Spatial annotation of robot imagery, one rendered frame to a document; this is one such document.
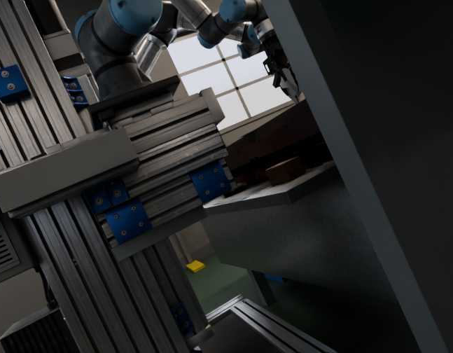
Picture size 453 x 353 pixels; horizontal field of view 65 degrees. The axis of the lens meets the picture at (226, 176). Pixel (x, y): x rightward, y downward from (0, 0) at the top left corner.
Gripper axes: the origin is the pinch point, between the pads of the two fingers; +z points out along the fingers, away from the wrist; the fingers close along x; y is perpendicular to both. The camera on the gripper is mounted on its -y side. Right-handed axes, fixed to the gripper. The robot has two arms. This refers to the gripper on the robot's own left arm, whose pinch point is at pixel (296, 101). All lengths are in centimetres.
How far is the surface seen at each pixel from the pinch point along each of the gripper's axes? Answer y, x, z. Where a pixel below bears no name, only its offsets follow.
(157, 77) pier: -223, 23, -102
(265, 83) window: -232, 148, -58
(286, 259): 16, -45, 54
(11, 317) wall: -258, -193, 55
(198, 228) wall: -244, -1, 62
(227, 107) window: -236, 89, -49
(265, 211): 17, -45, 34
